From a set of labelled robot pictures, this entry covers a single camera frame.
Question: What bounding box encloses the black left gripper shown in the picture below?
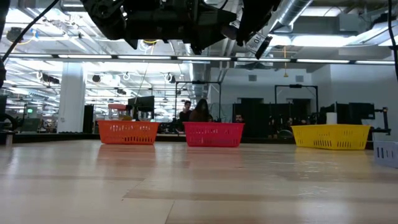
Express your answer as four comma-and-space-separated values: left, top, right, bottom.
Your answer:
80, 0, 240, 56

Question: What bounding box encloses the yellow plastic basket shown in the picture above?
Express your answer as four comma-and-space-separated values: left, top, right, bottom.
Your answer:
290, 123, 372, 151

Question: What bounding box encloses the black monitor on arm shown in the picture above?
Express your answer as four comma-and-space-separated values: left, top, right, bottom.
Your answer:
348, 102, 376, 125

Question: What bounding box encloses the black monitor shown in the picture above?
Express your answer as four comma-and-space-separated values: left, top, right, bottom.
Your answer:
127, 95, 155, 122

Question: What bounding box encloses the long light bar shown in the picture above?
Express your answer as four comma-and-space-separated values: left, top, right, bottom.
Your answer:
0, 52, 398, 66

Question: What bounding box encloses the orange plastic basket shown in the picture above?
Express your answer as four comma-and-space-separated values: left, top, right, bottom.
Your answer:
97, 119, 161, 146

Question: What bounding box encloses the white pillar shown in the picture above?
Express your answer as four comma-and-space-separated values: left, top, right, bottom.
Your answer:
57, 63, 86, 134

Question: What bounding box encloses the black tall cabinet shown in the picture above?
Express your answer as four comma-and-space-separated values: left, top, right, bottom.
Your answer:
83, 105, 95, 134

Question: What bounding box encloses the red plastic basket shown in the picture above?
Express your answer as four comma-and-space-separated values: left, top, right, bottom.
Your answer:
182, 121, 246, 148

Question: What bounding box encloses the pale slotted plastic box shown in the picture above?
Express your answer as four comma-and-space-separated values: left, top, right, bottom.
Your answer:
373, 140, 398, 169

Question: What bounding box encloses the silver spiral duct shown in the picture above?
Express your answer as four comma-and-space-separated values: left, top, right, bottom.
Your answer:
276, 0, 314, 27

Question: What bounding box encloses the black metal frame rig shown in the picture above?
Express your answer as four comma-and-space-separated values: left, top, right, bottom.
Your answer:
274, 83, 319, 125
175, 80, 222, 123

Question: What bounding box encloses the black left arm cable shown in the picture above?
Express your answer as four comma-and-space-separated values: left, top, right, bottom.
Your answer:
0, 0, 60, 90

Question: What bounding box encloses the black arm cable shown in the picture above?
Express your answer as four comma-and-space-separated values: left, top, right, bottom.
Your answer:
386, 0, 398, 80
0, 0, 60, 90

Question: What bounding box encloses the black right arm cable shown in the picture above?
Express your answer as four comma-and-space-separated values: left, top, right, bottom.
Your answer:
386, 0, 398, 80

